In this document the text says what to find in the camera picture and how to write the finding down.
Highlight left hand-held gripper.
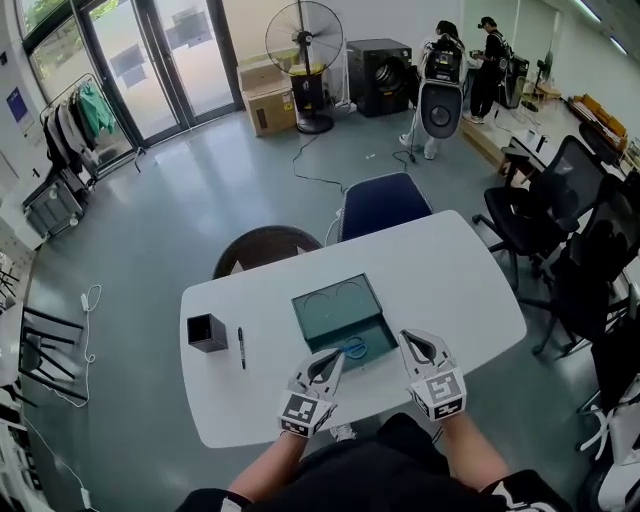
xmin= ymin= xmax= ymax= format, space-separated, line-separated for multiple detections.
xmin=277 ymin=347 xmax=347 ymax=441

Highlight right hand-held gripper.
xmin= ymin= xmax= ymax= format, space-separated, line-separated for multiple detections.
xmin=398 ymin=328 xmax=468 ymax=423

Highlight blue handled scissors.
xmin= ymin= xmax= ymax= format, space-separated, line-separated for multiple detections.
xmin=327 ymin=335 xmax=369 ymax=361

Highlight green box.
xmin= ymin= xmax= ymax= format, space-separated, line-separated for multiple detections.
xmin=290 ymin=272 xmax=400 ymax=374

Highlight person's left forearm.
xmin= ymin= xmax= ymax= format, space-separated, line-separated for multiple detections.
xmin=227 ymin=432 xmax=309 ymax=501

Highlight person's right forearm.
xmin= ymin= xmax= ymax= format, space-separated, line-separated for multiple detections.
xmin=442 ymin=412 xmax=511 ymax=491

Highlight brown cardboard box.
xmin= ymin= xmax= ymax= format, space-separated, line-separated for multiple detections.
xmin=242 ymin=87 xmax=300 ymax=138

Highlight person's left white shoe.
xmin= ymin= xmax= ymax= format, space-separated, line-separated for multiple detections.
xmin=329 ymin=422 xmax=359 ymax=444

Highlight black square pen holder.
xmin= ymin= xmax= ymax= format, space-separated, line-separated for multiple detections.
xmin=186 ymin=313 xmax=230 ymax=354

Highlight person's black shirt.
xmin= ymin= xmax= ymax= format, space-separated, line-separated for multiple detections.
xmin=174 ymin=412 xmax=574 ymax=512

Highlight dark round chair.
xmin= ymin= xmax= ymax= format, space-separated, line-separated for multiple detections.
xmin=212 ymin=225 xmax=324 ymax=280

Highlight navy blue chair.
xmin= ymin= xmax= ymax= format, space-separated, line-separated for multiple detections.
xmin=338 ymin=172 xmax=434 ymax=243

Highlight black office chair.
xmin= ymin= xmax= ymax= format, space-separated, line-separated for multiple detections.
xmin=519 ymin=172 xmax=640 ymax=359
xmin=472 ymin=134 xmax=609 ymax=291

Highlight white office chair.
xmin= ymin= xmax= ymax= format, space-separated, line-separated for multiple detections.
xmin=574 ymin=369 xmax=640 ymax=512

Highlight white desk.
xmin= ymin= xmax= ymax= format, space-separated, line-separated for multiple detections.
xmin=501 ymin=127 xmax=557 ymax=189

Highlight black legged side table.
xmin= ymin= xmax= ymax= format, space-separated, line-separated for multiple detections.
xmin=0 ymin=269 xmax=89 ymax=407

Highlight black washing machine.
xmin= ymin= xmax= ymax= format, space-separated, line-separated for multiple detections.
xmin=346 ymin=38 xmax=419 ymax=119

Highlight orange sofa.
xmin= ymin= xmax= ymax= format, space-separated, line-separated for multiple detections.
xmin=571 ymin=94 xmax=629 ymax=149

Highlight gray utility cart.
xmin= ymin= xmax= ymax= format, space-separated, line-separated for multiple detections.
xmin=22 ymin=172 xmax=86 ymax=239

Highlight small standing fan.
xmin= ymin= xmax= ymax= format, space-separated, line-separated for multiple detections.
xmin=535 ymin=49 xmax=555 ymax=89

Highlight black framed glass door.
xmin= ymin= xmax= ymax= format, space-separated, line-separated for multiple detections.
xmin=82 ymin=0 xmax=241 ymax=146

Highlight black standing fan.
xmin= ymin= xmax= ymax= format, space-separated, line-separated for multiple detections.
xmin=264 ymin=0 xmax=346 ymax=135

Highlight clothes rack with garments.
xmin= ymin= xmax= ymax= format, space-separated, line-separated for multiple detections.
xmin=39 ymin=72 xmax=144 ymax=186

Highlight black fan power cable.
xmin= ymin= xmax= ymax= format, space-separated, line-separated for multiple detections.
xmin=292 ymin=132 xmax=347 ymax=194

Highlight white extension cord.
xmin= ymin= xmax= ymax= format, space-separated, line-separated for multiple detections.
xmin=79 ymin=283 xmax=104 ymax=409

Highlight white charger cable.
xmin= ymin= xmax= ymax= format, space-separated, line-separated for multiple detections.
xmin=22 ymin=417 xmax=94 ymax=509

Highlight blue wall poster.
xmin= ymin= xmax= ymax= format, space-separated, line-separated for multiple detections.
xmin=5 ymin=87 xmax=27 ymax=124

